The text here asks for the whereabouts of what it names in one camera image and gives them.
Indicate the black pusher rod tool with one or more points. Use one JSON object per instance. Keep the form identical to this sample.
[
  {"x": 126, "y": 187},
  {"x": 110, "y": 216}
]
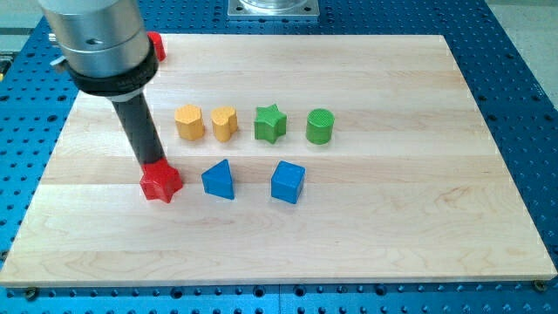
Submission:
[{"x": 137, "y": 122}]

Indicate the red star block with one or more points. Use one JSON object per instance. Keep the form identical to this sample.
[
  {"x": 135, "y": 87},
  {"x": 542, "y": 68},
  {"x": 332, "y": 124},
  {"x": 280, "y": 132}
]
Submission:
[{"x": 160, "y": 181}]

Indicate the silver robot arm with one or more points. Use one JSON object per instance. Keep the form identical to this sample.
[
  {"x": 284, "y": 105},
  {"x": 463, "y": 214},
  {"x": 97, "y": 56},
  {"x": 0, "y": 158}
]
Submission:
[{"x": 107, "y": 53}]

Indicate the red block behind arm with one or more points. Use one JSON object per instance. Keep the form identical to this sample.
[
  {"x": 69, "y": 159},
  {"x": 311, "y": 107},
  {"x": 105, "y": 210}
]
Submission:
[{"x": 158, "y": 45}]

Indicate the green star block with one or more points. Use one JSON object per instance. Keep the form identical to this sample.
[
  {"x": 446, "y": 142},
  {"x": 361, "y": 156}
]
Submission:
[{"x": 270, "y": 123}]

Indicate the yellow hexagon block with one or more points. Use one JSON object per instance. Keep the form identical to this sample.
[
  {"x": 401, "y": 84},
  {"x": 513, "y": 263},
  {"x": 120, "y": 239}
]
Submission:
[{"x": 189, "y": 122}]

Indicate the yellow heart block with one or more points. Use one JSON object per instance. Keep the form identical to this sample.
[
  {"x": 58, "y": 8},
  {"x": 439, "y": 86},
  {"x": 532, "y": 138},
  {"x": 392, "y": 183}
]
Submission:
[{"x": 224, "y": 122}]

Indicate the blue triangle block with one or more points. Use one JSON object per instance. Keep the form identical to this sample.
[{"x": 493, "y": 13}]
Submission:
[{"x": 218, "y": 181}]

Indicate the blue cube block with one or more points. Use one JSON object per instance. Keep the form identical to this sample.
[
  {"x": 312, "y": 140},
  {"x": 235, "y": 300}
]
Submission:
[{"x": 287, "y": 182}]

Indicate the wooden board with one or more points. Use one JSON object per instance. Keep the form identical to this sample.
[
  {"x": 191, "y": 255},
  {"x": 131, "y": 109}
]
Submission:
[{"x": 411, "y": 186}]

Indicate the green cylinder block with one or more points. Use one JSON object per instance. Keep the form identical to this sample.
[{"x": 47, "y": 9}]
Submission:
[{"x": 319, "y": 126}]

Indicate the left board clamp screw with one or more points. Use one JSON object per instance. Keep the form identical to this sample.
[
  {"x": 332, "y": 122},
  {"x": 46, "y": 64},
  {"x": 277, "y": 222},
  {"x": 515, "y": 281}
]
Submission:
[{"x": 31, "y": 293}]

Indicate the board clamp screw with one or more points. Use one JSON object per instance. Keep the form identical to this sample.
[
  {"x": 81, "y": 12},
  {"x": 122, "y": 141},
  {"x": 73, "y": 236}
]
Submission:
[
  {"x": 31, "y": 293},
  {"x": 539, "y": 286}
]

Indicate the blue perforated metal table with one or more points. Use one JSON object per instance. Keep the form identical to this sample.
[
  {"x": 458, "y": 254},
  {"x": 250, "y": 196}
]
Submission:
[{"x": 507, "y": 50}]

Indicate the right board clamp screw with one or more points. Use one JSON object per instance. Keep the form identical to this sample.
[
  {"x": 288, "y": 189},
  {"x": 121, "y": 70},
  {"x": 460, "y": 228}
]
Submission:
[{"x": 539, "y": 286}]

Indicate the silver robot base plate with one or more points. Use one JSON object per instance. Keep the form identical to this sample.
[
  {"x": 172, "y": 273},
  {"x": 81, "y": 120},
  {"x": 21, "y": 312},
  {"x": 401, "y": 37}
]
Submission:
[{"x": 272, "y": 9}]

